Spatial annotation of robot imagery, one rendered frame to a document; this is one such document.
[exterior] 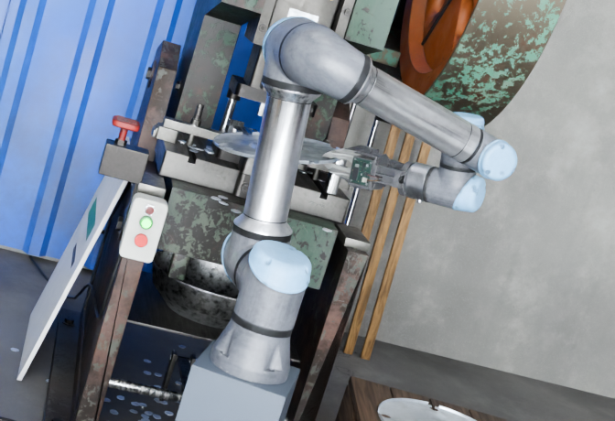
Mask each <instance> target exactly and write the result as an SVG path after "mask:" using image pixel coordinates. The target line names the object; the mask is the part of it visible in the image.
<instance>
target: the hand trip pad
mask: <svg viewBox="0 0 615 421"><path fill-rule="evenodd" d="M112 124H113V125H114V126H116V127H119V128H121V130H120V134H119V136H118V139H120V140H123V141H125V139H126V135H127V132H128V130H129V131H133V132H138V131H139V129H140V123H139V122H137V121H136V120H134V119H131V118H127V117H123V116H121V115H115V116H114V117H113V121H112Z"/></svg>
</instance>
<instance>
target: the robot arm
mask: <svg viewBox="0 0 615 421"><path fill-rule="evenodd" d="M263 55H264V60H265V65H264V74H263V78H262V84H263V86H264V88H265V89H266V92H267V96H266V101H265V106H264V114H263V119H262V123H261V128H260V133H259V137H258V142H257V147H256V151H255V156H254V164H253V169H252V174H251V178H250V183H249V188H248V192H247V197H246V202H245V206H244V211H243V214H241V215H240V216H238V217H237V218H235V219H234V221H233V226H232V232H231V233H230V234H229V235H228V236H227V238H226V239H225V241H224V243H223V246H222V249H221V261H222V265H223V269H224V271H225V273H226V275H227V276H228V277H229V279H230V280H231V281H232V282H233V283H234V285H235V286H236V288H237V289H238V291H239V294H238V297H237V300H236V303H235V306H234V310H233V313H232V317H231V320H230V322H229V323H228V325H227V326H226V327H225V329H224V330H223V332H222V333H221V335H220V336H219V338H218V339H216V341H215V342H214V344H213V346H212V349H211V352H210V360H211V361H212V363H213V364H214V365H215V366H217V367H218V368H219V369H221V370H223V371H224V372H226V373H228V374H230V375H232V376H235V377H237V378H240V379H243V380H245V381H248V382H252V383H260V384H280V383H284V382H285V381H286V380H287V377H288V375H289V371H290V338H291V334H292V331H293V328H294V326H295V323H296V320H297V314H298V311H299V309H300V306H301V303H302V300H303V296H304V294H305V291H306V288H307V287H308V283H309V280H310V273H311V263H310V261H309V259H308V258H307V257H306V256H305V255H304V254H303V253H302V252H300V251H298V250H296V248H294V247H292V246H290V241H291V237H292V230H291V228H290V227H289V225H288V224H287V216H288V212H289V207H290V203H291V199H292V194H293V189H294V185H295V181H296V176H297V168H298V164H299V159H300V155H301V150H302V145H303V142H304V137H305V132H306V128H307V124H308V116H309V111H310V106H311V103H312V102H313V101H314V100H316V99H317V98H318V97H319V96H321V93H323V94H326V95H328V96H330V97H332V98H334V99H336V100H338V101H339V102H341V103H345V104H346V103H355V104H357V105H359V106H360V107H361V108H363V109H365V110H367V111H369V112H370V113H373V114H375V115H376V116H378V117H380V118H382V119H384V121H386V122H388V123H390V124H392V125H394V126H396V127H398V128H400V129H401V130H403V131H405V132H407V133H408V134H410V135H412V136H414V137H415V138H417V139H419V140H421V141H423V142H424V143H426V144H428V145H430V146H432V147H434V148H435V149H437V150H438V151H440V152H441V158H440V164H439V167H434V166H430V165H426V164H422V163H418V162H415V163H413V162H406V163H405V164H404V163H401V162H398V161H396V160H392V159H390V158H389V157H388V156H387V155H386V154H383V155H382V154H379V149H374V148H372V147H370V146H354V147H349V148H342V149H336V150H332V151H329V152H328V153H326V154H324V155H323V156H322V157H326V158H330V159H334V158H338V159H340V160H343V159H347V160H349V161H350V162H351V163H352V164H351V167H344V166H343V165H337V164H336V163H328V164H324V165H325V167H326V168H327V169H328V170H329V172H330V173H333V174H335V175H336V176H338V177H339V178H343V179H344V180H346V181H347V182H348V185H351V186H352V187H354V188H356V189H367V190H374V189H383V187H386V185H389V186H392V187H394V188H397V189H398V193H399V194H400V195H402V196H406V197H408V198H410V199H414V200H416V199H417V203H420V204H421V203H422V201H425V202H428V203H432V204H436V205H439V206H443V207H447V208H451V209H453V210H454V211H467V212H474V211H477V210H478V209H479V208H480V206H481V204H482V202H483V200H484V196H485V192H486V189H485V187H486V183H485V180H484V178H487V179H491V180H495V181H500V180H504V179H506V178H508V177H509V176H510V175H511V174H512V173H513V172H514V170H515V168H516V165H517V155H516V152H515V150H514V149H513V148H512V147H511V146H510V145H509V144H508V143H507V142H505V141H503V140H500V139H498V138H497V137H495V136H493V135H491V134H489V133H487V132H485V131H484V119H483V118H482V117H481V116H479V115H476V114H473V113H459V112H455V113H453V112H451V111H450V110H449V109H447V108H445V107H443V106H442V105H440V104H438V103H436V102H434V101H432V100H431V99H429V98H427V97H426V96H425V95H423V94H421V93H420V92H417V91H416V90H414V89H412V88H410V87H409V86H407V85H405V84H404V83H402V82H400V81H399V80H397V79H395V78H394V77H392V76H390V75H388V74H387V73H385V72H383V71H382V70H379V69H378V68H376V67H374V66H373V65H372V59H371V58H370V57H369V56H367V55H365V54H363V53H362V52H360V51H359V50H357V49H356V48H355V47H353V46H352V45H351V44H350V43H348V42H347V41H346V40H344V39H343V38H342V37H341V36H339V35H338V34H337V33H335V32H334V31H333V30H332V29H330V28H328V27H326V26H324V25H321V24H319V23H317V22H315V21H314V20H312V19H310V18H308V17H304V16H288V17H285V18H282V19H280V20H278V21H276V22H275V23H274V24H273V25H272V26H271V27H270V28H269V29H268V30H267V32H266V34H265V36H264V41H263ZM476 173H479V174H481V175H482V176H483V177H484V178H481V177H479V176H477V175H476Z"/></svg>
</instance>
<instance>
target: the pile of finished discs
mask: <svg viewBox="0 0 615 421"><path fill-rule="evenodd" d="M429 407H432V405H429V404H428V402H426V401H421V400H416V399H410V398H391V399H387V400H384V401H382V402H381V403H380V404H379V407H378V414H379V417H380V418H381V420H382V421H477V420H475V419H473V418H471V417H469V416H466V415H463V414H461V413H460V412H457V411H455V410H452V409H450V408H447V407H444V406H442V405H440V406H439V407H436V406H435V408H436V409H437V410H438V411H434V410H432V409H430V408H429ZM382 414H383V415H388V416H389V417H391V418H387V417H384V416H382Z"/></svg>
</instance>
